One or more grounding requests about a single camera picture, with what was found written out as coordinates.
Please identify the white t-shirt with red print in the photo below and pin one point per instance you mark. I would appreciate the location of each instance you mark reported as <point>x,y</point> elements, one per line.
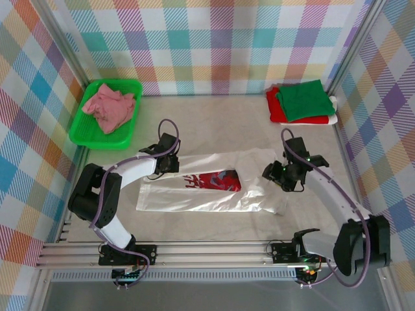
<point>194,201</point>

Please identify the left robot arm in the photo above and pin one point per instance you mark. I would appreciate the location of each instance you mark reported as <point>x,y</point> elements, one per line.
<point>136,166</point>

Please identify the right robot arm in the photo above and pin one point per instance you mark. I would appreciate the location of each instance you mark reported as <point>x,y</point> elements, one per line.
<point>330,191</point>

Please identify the red folded t-shirt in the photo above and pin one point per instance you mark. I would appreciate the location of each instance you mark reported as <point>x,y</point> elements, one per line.
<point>275,110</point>

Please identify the plain white folded t-shirt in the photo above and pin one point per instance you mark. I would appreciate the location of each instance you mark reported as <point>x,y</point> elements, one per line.
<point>333,120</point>

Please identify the green folded t-shirt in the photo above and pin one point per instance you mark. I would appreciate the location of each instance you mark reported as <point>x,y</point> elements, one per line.
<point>304,100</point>

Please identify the pink crumpled t-shirt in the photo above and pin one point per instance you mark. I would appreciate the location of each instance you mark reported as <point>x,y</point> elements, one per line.
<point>110,110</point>

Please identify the green plastic basket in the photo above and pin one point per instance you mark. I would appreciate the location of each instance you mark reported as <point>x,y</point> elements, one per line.
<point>84,133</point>

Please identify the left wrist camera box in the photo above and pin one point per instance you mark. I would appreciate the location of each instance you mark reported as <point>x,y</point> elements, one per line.
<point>168,141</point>

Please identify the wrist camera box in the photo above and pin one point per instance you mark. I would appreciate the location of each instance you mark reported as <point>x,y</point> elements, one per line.
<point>168,141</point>
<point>296,146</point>

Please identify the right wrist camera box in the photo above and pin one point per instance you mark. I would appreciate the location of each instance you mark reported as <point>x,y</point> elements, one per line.
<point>296,146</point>

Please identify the aluminium side rail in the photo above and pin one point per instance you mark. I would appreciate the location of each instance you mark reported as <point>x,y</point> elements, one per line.
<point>348,162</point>
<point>73,194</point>

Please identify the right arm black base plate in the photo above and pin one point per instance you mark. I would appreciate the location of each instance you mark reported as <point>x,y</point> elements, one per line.
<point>282,254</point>

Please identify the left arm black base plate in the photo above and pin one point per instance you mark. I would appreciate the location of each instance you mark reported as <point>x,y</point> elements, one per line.
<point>142,254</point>

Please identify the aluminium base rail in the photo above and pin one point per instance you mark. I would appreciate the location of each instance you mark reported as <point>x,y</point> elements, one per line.
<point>210,256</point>

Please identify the aluminium frame post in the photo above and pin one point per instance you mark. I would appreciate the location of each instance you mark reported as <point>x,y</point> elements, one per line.
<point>65,42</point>
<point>356,42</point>

